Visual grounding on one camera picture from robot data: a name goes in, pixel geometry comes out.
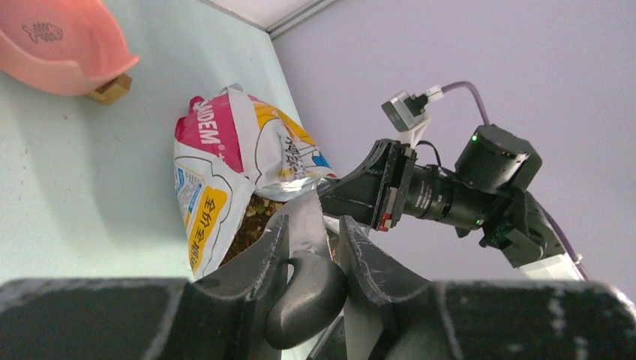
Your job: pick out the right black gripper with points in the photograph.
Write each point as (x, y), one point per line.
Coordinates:
(375, 193)

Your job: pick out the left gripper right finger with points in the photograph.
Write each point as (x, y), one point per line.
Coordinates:
(393, 313)

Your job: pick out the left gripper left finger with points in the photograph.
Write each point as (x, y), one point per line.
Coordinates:
(220, 316)

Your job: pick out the metal food scoop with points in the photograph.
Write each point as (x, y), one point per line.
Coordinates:
(317, 289)

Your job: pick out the cat food bag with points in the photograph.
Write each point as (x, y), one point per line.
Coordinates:
(226, 150)

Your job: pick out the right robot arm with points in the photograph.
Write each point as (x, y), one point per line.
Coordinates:
(488, 190)

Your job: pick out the empty pink bowl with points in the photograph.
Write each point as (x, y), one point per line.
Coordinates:
(67, 48)

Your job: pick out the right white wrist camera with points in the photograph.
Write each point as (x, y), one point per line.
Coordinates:
(408, 115)

